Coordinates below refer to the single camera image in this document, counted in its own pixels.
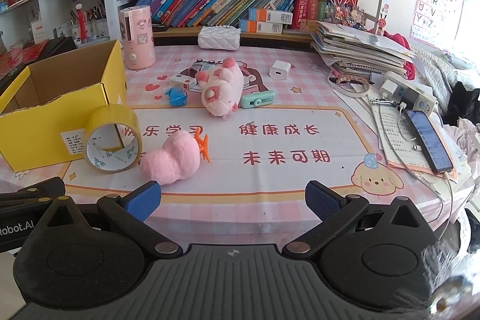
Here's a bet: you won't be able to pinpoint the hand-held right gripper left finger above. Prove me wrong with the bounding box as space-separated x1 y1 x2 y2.
47 181 181 258

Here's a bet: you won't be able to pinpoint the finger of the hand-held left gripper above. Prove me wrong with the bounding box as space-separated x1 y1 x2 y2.
0 197 54 212
0 177 67 201

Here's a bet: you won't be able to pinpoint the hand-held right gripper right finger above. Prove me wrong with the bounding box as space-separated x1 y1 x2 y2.
282 181 426 258

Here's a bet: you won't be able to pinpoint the pink fluffy plush orange feet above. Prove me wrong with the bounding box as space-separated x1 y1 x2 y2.
139 125 211 186

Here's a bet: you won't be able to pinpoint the yellow cardboard box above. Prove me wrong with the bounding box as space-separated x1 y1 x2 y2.
0 40 128 172

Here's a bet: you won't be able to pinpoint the yellow tape roll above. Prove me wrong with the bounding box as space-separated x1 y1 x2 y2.
84 104 143 174

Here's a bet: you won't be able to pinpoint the small blue toy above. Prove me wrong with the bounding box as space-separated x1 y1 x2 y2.
164 85 188 107

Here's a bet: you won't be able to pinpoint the mint green small device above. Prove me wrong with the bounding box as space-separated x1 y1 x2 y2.
240 91 276 109

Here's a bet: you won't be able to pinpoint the small white red-label box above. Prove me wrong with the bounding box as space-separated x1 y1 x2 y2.
169 74 199 88

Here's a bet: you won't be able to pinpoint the white charger plug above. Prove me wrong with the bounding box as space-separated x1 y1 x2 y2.
269 60 294 80

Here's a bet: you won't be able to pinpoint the pink pig plush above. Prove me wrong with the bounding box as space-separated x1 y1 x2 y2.
195 57 244 118

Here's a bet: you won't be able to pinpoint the pink printed table cover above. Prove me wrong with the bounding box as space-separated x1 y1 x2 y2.
0 44 473 253

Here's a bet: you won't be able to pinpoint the printed worksheet stack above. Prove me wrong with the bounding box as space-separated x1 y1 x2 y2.
371 95 462 180

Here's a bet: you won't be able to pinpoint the black flat box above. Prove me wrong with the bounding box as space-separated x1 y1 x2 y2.
0 66 23 90

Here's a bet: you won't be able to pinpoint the black smartphone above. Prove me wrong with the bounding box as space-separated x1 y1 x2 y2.
403 109 454 174

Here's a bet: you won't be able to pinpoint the white power adapter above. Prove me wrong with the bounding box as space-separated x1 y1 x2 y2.
379 72 405 99

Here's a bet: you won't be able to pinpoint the white power strip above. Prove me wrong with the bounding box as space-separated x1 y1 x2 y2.
395 80 439 114

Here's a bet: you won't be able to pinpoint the black electronic keyboard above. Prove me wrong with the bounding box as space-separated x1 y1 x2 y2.
22 37 77 60

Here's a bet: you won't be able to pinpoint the pale crumpled cloth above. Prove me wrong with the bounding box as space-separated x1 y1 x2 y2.
448 118 480 171

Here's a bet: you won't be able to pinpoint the white red-header card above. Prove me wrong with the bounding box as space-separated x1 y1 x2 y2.
31 20 51 43

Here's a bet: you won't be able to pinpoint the white pen cup with pens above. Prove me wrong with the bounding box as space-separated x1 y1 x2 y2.
89 0 110 40
69 7 91 45

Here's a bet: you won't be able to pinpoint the stack of papers and notebooks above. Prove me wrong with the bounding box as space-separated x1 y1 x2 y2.
310 20 417 81

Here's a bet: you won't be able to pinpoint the pink cylindrical desk appliance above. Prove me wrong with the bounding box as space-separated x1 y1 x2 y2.
119 5 156 71

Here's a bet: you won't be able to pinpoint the black cloth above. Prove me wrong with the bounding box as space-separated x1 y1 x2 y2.
442 85 480 126

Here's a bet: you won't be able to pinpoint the grey blanket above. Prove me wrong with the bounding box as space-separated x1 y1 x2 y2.
409 43 466 107

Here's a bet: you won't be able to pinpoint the red garment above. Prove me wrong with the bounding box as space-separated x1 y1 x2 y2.
390 32 418 81

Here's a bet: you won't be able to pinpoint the white quilted pouch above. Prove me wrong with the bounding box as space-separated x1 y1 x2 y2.
198 25 241 51

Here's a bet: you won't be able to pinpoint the orange white carton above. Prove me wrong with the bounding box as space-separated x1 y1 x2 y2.
248 7 293 25
239 20 284 35

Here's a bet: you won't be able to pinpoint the small reindeer card figure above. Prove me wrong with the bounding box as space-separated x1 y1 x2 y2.
375 9 391 36

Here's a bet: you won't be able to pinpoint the red thick dictionary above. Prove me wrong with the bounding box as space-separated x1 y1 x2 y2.
292 0 319 30

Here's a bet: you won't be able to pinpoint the colourful figure ornament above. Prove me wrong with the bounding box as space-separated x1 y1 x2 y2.
324 0 368 29

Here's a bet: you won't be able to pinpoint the leaning row of blue books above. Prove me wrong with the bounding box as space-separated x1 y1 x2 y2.
135 0 304 28

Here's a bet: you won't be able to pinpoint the patterned ribbon ring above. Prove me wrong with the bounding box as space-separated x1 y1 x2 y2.
335 74 370 96

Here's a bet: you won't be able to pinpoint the white charging cable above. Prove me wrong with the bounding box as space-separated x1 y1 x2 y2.
379 104 456 223

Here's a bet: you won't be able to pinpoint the pale wall chart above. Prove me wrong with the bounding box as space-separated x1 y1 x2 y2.
455 0 480 39

